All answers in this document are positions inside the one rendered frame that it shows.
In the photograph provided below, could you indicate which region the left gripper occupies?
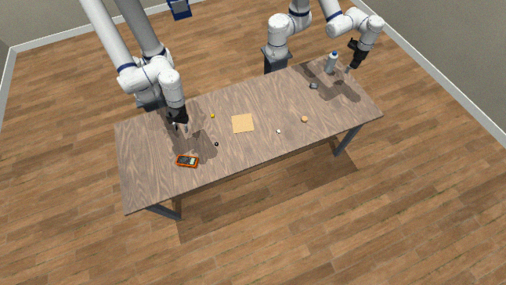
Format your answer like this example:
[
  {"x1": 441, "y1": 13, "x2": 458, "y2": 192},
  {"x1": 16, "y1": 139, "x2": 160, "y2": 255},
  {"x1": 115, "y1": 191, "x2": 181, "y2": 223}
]
[{"x1": 345, "y1": 38, "x2": 374, "y2": 74}]

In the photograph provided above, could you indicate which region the tan flat mat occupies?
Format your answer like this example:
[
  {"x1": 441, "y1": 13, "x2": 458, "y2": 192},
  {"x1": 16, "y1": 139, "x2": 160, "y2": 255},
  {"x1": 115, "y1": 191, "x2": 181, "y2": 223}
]
[{"x1": 231, "y1": 113, "x2": 254, "y2": 134}]

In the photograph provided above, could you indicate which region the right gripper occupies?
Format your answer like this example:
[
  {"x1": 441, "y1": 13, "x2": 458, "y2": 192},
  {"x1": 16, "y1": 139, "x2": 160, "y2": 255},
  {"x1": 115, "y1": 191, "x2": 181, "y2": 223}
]
[{"x1": 166, "y1": 96, "x2": 189, "y2": 133}]

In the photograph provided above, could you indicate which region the orange digital multimeter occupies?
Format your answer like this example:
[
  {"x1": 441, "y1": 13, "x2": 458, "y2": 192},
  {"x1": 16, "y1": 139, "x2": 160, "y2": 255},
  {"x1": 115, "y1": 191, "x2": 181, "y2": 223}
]
[{"x1": 175, "y1": 154, "x2": 199, "y2": 168}]

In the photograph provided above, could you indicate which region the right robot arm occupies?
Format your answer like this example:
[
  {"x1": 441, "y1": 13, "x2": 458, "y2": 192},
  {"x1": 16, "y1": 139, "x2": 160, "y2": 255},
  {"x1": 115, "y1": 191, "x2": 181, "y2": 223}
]
[{"x1": 78, "y1": 0, "x2": 184, "y2": 103}]

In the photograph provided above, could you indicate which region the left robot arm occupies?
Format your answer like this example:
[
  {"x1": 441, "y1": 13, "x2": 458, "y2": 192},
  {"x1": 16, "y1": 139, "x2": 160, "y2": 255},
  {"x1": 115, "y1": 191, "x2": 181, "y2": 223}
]
[{"x1": 265, "y1": 0, "x2": 385, "y2": 60}]

